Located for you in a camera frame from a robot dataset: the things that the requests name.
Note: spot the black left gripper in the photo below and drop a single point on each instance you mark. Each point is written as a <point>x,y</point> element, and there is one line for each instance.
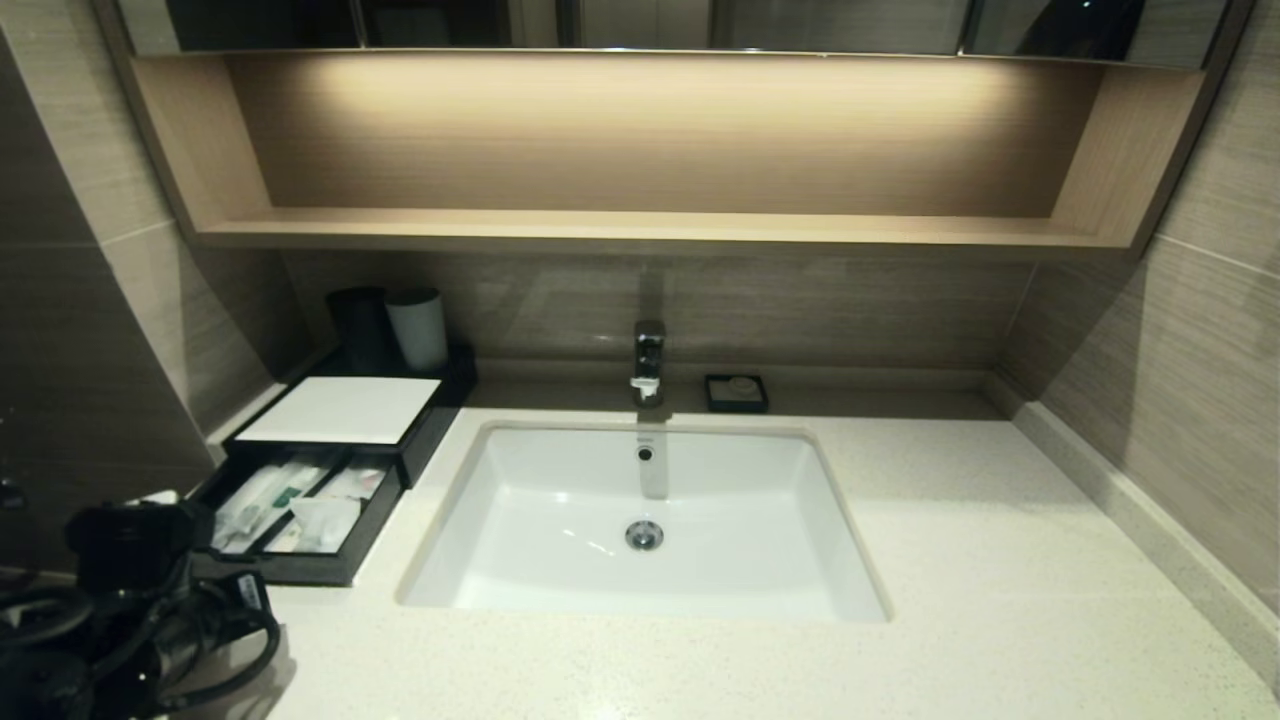
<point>200,620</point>

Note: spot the long translucent toothbrush packet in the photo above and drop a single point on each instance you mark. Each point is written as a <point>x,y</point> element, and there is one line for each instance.
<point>240,510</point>

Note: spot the translucent packet with green band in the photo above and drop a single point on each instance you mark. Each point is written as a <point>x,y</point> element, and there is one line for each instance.
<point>280,498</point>

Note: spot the black drawer with toiletries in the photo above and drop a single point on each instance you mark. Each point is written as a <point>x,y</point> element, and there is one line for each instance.
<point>340,570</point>

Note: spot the grey plastic cup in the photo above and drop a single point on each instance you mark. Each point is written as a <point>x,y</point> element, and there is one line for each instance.
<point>418,330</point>

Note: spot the black box with white lid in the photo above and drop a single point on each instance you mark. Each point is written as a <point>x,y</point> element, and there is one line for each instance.
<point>345,408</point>

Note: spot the white folded sachet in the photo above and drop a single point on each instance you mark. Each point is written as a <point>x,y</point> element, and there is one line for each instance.
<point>325,522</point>

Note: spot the small white flat sachet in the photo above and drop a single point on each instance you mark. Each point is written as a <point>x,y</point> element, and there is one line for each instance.
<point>357,483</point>

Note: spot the black cup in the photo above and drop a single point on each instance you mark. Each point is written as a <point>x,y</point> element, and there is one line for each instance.
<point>360,325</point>

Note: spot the white sink basin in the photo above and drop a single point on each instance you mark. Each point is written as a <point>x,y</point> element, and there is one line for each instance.
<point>560,500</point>

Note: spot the chrome sink drain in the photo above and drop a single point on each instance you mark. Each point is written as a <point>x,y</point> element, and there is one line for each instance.
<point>645,535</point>

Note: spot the chrome faucet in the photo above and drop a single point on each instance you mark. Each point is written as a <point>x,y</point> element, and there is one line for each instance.
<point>648,358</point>

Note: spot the black soap dish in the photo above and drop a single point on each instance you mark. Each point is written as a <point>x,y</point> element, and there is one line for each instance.
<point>715,403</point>

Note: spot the small round soap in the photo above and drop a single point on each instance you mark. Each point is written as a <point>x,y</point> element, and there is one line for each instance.
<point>741,385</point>

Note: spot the mirror cabinet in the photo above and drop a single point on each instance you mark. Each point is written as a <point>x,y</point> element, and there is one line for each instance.
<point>850,22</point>

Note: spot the light wooden wall shelf niche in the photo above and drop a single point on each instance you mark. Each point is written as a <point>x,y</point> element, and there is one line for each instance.
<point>650,228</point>

